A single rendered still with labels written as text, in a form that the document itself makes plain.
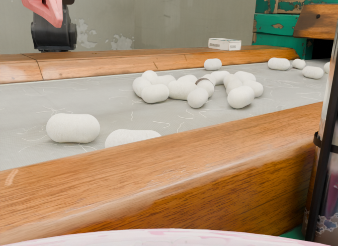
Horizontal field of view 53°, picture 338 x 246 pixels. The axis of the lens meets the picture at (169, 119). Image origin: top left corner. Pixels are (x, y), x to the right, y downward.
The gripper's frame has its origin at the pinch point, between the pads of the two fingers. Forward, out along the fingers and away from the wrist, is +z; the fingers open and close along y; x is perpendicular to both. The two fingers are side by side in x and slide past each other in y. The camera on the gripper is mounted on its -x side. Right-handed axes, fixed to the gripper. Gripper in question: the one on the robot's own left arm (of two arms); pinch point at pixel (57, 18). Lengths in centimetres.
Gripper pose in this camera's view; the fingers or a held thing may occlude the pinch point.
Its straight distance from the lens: 44.8
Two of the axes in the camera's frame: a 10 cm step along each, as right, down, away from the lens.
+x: -4.0, 5.5, 7.3
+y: 8.2, -1.5, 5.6
